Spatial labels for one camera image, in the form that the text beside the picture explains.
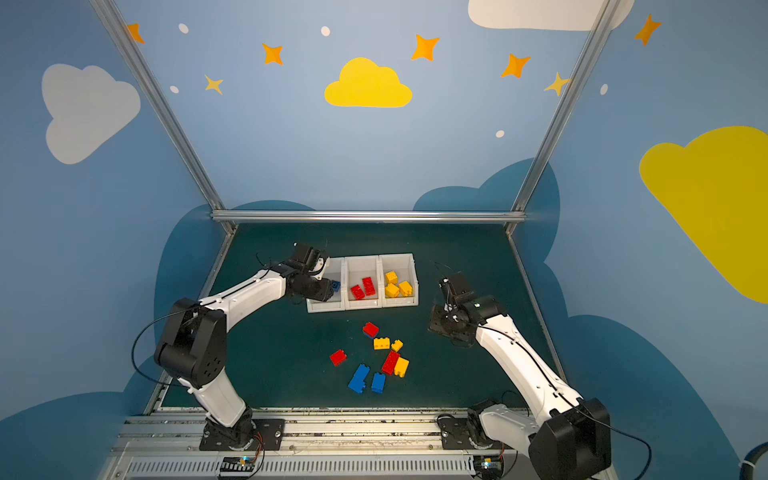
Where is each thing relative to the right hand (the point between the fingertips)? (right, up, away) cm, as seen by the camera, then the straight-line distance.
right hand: (439, 321), depth 81 cm
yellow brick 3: (-13, +7, +18) cm, 23 cm away
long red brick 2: (-14, -13, +3) cm, 19 cm away
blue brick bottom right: (-17, -16, -1) cm, 24 cm away
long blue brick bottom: (-23, -17, +1) cm, 28 cm away
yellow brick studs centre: (-16, -8, +7) cm, 20 cm away
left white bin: (-32, +13, +17) cm, 39 cm away
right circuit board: (+11, -35, -8) cm, 37 cm away
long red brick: (-21, +8, +20) cm, 30 cm away
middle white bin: (-26, +14, +25) cm, 38 cm away
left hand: (-34, +8, +13) cm, 37 cm away
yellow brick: (-13, +10, +20) cm, 26 cm away
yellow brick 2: (-8, +7, +19) cm, 22 cm away
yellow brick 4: (-11, -13, +3) cm, 17 cm away
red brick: (-20, -5, +10) cm, 23 cm away
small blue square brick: (-32, +8, +18) cm, 37 cm away
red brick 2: (-29, -12, +6) cm, 32 cm away
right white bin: (-8, +14, +26) cm, 31 cm away
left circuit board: (-51, -33, -9) cm, 62 cm away
